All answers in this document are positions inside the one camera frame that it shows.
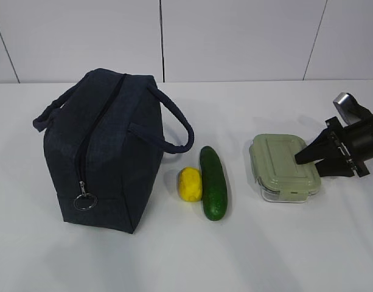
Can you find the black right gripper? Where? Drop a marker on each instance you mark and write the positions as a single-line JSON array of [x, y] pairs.
[[353, 142]]

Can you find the glass container green lid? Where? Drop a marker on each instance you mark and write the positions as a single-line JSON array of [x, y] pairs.
[[275, 169]]

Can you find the yellow lemon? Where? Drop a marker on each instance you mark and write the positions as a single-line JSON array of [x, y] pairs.
[[190, 184]]

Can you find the navy blue lunch bag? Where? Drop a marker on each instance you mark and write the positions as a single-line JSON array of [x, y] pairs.
[[104, 139]]

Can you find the green cucumber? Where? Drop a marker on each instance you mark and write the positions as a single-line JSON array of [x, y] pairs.
[[215, 193]]

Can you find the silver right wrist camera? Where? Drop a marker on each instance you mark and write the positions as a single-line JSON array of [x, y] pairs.
[[348, 108]]

